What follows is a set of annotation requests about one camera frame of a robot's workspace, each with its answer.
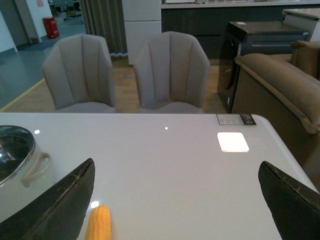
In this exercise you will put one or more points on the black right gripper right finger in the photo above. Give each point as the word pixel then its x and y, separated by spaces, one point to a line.
pixel 295 208

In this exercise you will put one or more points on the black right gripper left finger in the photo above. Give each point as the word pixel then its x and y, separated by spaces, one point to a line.
pixel 58 213

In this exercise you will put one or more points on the yellow corn cob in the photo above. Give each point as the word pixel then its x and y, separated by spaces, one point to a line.
pixel 99 224

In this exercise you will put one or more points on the white electric cooking pot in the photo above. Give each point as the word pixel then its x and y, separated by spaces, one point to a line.
pixel 33 180

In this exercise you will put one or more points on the black white table label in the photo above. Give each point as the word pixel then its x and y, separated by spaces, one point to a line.
pixel 236 119

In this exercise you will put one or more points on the brown fabric sofa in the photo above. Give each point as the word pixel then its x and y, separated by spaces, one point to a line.
pixel 285 89

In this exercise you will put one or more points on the left beige upholstered chair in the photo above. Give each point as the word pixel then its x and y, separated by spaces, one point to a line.
pixel 79 75

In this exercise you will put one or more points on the beige upholstered chair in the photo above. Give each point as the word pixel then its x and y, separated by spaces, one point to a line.
pixel 79 75
pixel 171 72

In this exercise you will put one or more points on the black washing machine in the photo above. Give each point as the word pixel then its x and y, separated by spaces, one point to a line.
pixel 241 38

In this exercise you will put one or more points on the right beige upholstered chair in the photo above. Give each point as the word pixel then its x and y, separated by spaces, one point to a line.
pixel 171 72

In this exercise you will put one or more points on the red fire extinguisher box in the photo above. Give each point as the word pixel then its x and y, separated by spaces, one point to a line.
pixel 51 28

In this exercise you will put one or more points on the grey curtain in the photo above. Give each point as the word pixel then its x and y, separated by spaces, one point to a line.
pixel 105 18

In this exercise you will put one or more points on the dark kitchen counter cabinet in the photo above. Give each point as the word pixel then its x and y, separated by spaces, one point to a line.
pixel 207 22

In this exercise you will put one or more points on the white pillar cabinet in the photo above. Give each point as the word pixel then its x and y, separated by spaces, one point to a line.
pixel 142 18

